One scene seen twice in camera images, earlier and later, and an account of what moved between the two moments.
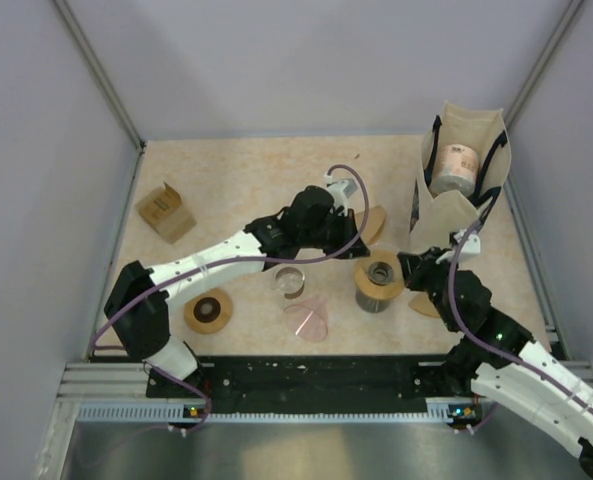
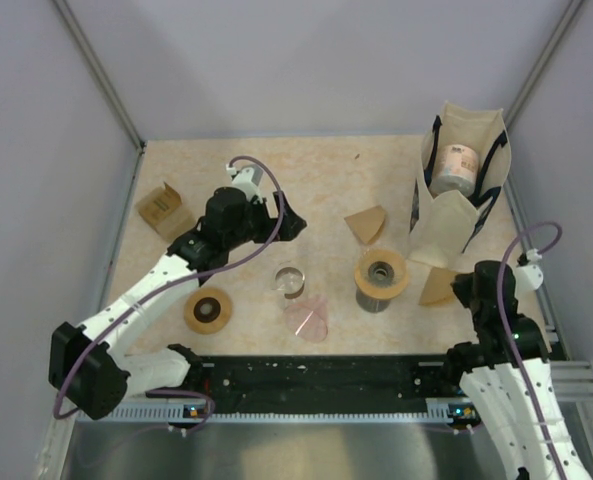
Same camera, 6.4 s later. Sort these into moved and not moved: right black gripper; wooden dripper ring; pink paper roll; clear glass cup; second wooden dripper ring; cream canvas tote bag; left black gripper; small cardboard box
Moved: left black gripper; right black gripper
Not moved: second wooden dripper ring; pink paper roll; clear glass cup; wooden dripper ring; small cardboard box; cream canvas tote bag
